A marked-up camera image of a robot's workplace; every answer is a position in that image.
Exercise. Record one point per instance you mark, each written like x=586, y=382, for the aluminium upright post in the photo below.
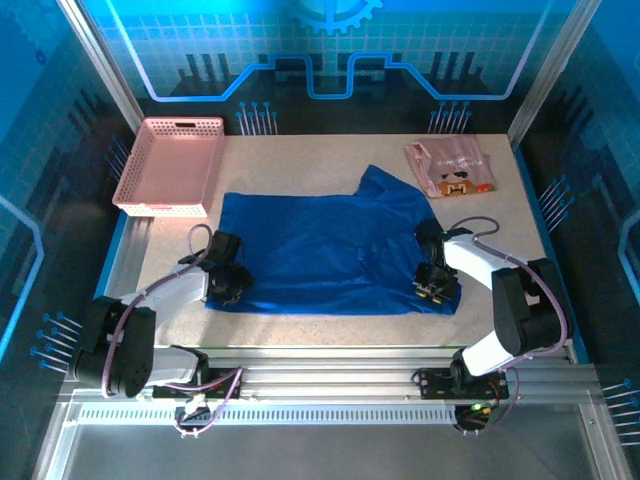
x=100, y=60
x=557, y=65

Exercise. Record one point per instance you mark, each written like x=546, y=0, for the aluminium frame rail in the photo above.
x=325, y=370

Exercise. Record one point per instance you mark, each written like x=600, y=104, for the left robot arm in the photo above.
x=175, y=287

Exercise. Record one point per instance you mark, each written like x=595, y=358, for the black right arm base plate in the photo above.
x=435, y=382

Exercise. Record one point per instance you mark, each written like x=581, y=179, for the grey metal panel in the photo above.
x=300, y=455

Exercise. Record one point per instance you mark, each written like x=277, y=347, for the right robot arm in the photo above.
x=520, y=310

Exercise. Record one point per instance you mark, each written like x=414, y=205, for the pink folded printed t-shirt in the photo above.
x=450, y=160

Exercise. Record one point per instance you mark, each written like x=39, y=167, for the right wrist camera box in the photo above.
x=457, y=234

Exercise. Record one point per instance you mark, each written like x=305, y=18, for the blue t-shirt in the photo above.
x=320, y=250

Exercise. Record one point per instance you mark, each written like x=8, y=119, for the aluminium side rail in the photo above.
x=125, y=260

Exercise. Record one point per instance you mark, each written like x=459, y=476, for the pink plastic basket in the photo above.
x=170, y=165

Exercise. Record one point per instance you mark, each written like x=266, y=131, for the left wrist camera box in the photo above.
x=192, y=261

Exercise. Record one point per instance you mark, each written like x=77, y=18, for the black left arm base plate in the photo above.
x=225, y=389

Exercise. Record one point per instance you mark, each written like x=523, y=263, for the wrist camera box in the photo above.
x=192, y=261
x=457, y=234

